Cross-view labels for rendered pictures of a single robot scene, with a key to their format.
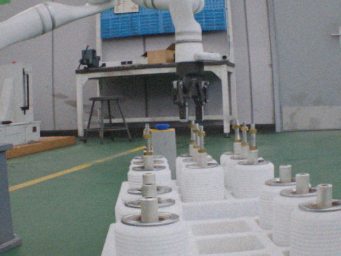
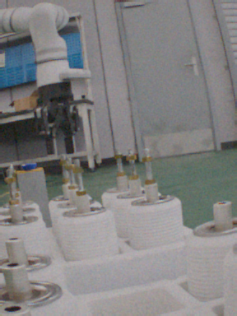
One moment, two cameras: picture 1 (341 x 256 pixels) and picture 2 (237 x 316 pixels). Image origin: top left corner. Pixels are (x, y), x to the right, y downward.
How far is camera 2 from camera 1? 0.44 m
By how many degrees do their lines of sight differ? 9
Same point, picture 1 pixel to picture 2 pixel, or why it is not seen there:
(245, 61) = (103, 98)
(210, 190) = (100, 243)
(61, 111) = not seen: outside the picture
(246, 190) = (149, 238)
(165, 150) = (35, 193)
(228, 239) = not seen: outside the picture
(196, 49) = (61, 67)
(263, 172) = (169, 211)
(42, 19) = not seen: outside the picture
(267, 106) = (128, 138)
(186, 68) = (51, 91)
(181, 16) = (43, 33)
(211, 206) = (105, 265)
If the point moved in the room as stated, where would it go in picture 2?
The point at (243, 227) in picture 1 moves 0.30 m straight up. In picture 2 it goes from (163, 295) to (131, 53)
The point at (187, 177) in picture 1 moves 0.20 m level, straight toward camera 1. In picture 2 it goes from (67, 230) to (74, 257)
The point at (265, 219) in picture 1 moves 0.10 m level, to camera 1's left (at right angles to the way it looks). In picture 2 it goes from (202, 285) to (115, 304)
